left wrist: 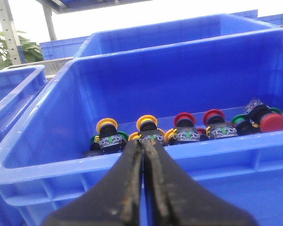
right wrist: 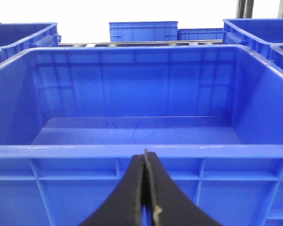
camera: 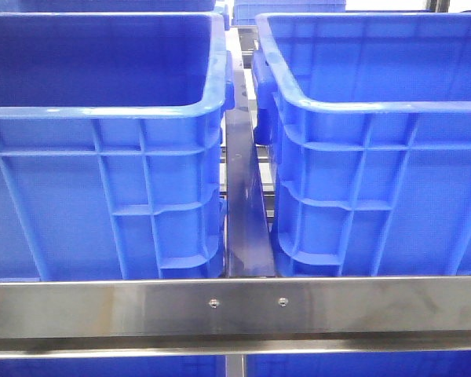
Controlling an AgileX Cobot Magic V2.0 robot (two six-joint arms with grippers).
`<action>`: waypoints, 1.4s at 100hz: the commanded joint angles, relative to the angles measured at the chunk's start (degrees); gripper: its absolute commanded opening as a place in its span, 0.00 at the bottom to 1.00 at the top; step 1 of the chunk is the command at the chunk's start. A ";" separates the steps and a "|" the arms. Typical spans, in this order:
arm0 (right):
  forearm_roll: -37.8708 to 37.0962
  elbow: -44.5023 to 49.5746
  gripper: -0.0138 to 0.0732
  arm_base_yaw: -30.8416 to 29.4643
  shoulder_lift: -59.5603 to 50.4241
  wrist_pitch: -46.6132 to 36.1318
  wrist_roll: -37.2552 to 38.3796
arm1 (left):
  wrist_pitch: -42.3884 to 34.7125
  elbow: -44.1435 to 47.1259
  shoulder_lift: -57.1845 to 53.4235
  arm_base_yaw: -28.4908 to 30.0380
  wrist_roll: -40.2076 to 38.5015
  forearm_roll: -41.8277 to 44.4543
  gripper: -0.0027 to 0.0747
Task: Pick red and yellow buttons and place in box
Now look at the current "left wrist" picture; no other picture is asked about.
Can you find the red push button centre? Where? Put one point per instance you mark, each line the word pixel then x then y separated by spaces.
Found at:
pixel 184 130

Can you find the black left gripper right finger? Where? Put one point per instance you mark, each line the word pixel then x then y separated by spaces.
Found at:
pixel 175 199

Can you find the blue plastic bin with buttons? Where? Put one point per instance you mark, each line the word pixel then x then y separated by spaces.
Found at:
pixel 41 158

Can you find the perforated metal rack post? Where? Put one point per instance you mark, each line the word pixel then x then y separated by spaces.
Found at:
pixel 10 34

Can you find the red push button right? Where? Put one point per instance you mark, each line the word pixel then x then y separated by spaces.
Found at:
pixel 216 126

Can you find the yellow push button low centre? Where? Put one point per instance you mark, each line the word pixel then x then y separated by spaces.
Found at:
pixel 170 137

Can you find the yellow push button centre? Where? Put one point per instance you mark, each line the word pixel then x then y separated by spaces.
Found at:
pixel 147 126

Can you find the blue plastic bin at left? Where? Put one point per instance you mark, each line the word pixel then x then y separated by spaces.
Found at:
pixel 18 88

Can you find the distant blue crates row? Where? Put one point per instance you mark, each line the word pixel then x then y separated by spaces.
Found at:
pixel 59 49

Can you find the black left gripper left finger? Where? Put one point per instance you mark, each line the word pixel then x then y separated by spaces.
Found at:
pixel 113 201

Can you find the red push button facing front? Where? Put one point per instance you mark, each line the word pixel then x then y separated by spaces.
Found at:
pixel 263 116

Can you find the green push button right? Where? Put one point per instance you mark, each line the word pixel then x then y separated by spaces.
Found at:
pixel 243 125

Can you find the yellow push button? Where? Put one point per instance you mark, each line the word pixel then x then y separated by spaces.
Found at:
pixel 147 126
pixel 107 127

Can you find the yellow push button left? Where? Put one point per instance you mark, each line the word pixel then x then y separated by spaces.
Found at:
pixel 107 127

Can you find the green potted plant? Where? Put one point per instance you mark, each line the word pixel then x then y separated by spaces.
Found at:
pixel 31 50

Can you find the blue plastic bin behind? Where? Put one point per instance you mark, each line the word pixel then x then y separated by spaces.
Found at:
pixel 132 38

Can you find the red push button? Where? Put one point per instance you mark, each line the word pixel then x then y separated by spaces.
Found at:
pixel 184 130
pixel 216 126

